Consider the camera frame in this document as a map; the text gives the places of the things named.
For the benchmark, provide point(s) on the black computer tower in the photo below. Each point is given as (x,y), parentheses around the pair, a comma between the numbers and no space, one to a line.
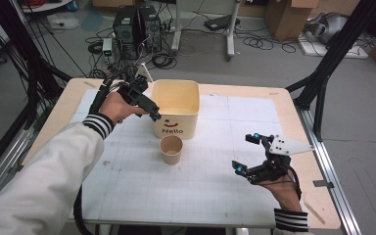
(150,27)
(125,26)

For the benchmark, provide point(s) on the thin wooden stick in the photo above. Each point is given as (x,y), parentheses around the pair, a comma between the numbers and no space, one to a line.
(314,212)

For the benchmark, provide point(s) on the person's right hand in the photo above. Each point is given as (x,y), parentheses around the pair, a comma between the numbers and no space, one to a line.
(285,192)

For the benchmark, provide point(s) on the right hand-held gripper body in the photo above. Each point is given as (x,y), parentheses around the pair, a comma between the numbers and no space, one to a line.
(275,168)

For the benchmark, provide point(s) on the person's left hand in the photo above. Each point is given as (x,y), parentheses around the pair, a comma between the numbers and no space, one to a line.
(119,107)

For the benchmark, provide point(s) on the small grey power supply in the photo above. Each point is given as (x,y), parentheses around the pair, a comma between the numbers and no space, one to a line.
(107,49)

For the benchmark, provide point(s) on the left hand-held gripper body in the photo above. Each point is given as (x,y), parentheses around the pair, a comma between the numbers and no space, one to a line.
(136,87)

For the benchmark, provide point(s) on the white metal stand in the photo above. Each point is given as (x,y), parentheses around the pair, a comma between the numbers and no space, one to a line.
(231,36)

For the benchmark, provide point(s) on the white grid mat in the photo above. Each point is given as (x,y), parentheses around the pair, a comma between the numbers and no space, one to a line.
(192,189)

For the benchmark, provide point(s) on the white floor board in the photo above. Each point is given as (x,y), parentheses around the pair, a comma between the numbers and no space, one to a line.
(319,50)

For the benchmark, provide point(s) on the brown paper cup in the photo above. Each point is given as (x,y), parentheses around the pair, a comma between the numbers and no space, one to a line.
(171,153)

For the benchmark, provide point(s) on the aluminium rail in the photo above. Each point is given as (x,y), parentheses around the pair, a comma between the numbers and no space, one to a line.
(3,166)
(331,169)

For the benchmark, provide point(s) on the flat black box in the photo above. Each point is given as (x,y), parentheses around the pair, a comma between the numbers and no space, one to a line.
(221,23)

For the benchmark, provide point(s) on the large cardboard box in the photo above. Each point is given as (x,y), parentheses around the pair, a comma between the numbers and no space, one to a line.
(285,19)

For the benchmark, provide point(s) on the round white table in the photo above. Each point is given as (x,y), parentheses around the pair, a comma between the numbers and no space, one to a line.
(45,5)

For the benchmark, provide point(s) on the grey tape piece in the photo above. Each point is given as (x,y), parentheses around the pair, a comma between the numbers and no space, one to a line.
(323,184)

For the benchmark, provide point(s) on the grey bag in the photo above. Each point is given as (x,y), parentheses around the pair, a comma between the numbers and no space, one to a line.
(328,27)

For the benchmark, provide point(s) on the cream bin with smiley face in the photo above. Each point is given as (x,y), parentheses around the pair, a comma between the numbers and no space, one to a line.
(176,125)

